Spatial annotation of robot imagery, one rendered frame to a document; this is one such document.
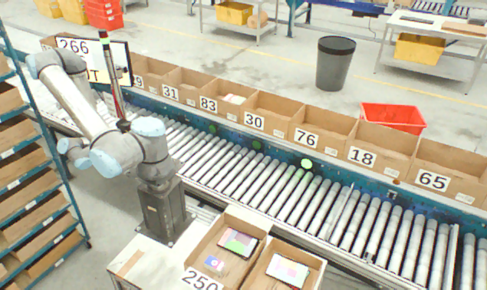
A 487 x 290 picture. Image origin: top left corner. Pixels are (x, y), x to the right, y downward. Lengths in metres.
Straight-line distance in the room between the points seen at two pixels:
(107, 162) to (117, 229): 1.67
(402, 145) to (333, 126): 0.47
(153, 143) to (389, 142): 1.61
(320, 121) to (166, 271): 1.49
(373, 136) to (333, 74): 2.45
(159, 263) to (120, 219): 1.34
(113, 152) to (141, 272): 0.70
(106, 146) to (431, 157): 1.97
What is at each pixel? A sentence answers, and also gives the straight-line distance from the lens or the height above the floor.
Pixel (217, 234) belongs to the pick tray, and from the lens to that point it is 2.01.
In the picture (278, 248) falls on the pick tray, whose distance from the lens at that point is 1.94.
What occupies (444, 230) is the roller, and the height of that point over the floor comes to 0.75.
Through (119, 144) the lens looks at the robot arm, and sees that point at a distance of 1.56.
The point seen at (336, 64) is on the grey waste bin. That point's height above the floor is 0.43.
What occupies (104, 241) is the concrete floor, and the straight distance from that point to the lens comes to 3.11.
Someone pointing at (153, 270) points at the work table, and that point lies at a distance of 1.94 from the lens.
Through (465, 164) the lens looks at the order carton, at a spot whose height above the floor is 0.95.
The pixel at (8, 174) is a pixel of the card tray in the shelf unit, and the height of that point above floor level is 0.98.
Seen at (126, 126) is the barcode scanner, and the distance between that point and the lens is 2.32.
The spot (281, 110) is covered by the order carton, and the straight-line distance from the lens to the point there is 2.71.
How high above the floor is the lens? 2.35
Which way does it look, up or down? 37 degrees down
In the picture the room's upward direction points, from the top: 1 degrees clockwise
